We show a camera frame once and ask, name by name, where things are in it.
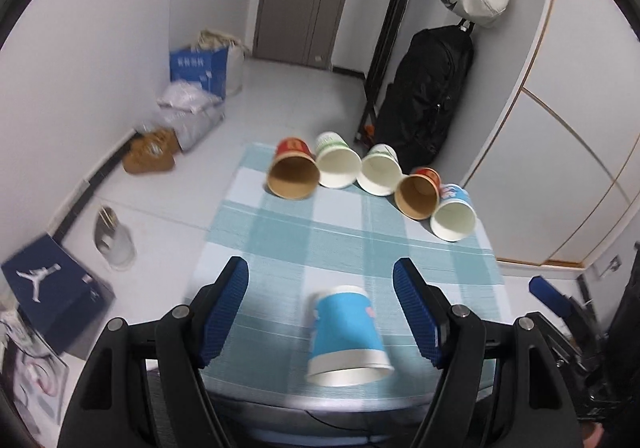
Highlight red paper cup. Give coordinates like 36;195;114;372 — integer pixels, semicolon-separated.
394;166;442;220
266;137;320;200

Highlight red paper cup right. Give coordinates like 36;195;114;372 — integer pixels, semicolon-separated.
394;166;442;220

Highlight black coat stand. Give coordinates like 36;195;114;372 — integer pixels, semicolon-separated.
354;0;409;146

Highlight grey slipper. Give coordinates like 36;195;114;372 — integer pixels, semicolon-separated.
93;205;136;270

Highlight person hand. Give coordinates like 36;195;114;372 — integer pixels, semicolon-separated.
580;422;604;448

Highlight green white paper cup left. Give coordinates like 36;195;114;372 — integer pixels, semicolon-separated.
314;132;361;189

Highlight black backpack hanging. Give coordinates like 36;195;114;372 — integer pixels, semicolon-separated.
374;20;474;174

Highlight green white paper cup right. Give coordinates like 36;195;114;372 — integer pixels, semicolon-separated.
357;144;404;197

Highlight green white paper cup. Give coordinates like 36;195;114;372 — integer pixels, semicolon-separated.
314;132;361;189
357;144;404;197

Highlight blue Jordan shoe box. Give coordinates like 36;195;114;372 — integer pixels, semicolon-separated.
1;234;114;354

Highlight red paper cup left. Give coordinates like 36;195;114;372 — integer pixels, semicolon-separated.
266;137;320;200

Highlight blue cardboard box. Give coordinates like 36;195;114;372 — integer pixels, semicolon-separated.
169;47;228;99

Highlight teal checked tablecloth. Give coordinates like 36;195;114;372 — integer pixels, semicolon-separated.
189;145;512;412

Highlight blue paper cup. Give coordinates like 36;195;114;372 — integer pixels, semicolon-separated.
430;184;477;242
306;286;394;387

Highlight brown slippers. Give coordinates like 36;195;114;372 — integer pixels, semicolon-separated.
122;128;180;175

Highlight grey plastic bag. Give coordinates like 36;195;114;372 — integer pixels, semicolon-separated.
152;80;226;151

